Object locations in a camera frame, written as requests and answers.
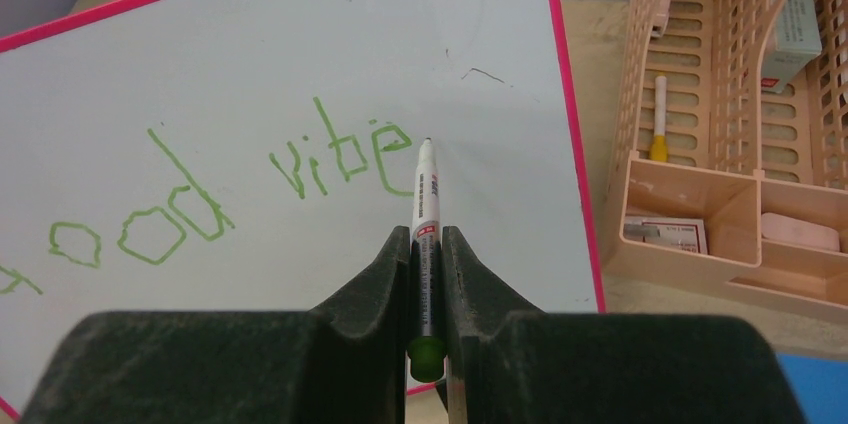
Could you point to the red-framed whiteboard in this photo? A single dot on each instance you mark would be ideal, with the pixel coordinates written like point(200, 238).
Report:
point(255, 154)

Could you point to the small white stick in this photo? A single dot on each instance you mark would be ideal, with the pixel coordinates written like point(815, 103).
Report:
point(659, 149)

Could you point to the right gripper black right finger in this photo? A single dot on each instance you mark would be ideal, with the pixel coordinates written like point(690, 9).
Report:
point(510, 362)

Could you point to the green capped marker pen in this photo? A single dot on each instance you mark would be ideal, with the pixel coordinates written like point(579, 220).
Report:
point(426, 348)

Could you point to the pink eraser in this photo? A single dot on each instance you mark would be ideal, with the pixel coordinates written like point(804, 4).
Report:
point(793, 231)

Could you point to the green staples box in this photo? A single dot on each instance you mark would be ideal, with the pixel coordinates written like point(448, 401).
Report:
point(794, 42)

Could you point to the blue notebook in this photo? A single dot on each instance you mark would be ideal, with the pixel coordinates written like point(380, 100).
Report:
point(820, 386)

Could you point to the orange plastic desk organizer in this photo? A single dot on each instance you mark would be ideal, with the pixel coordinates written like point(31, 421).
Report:
point(735, 152)

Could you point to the small pink stapler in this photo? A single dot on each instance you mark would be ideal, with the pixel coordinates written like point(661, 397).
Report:
point(660, 19)

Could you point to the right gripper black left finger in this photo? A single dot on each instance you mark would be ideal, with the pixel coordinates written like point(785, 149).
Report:
point(339, 362)

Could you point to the white box of staples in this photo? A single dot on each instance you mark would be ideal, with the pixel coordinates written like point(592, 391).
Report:
point(684, 234)

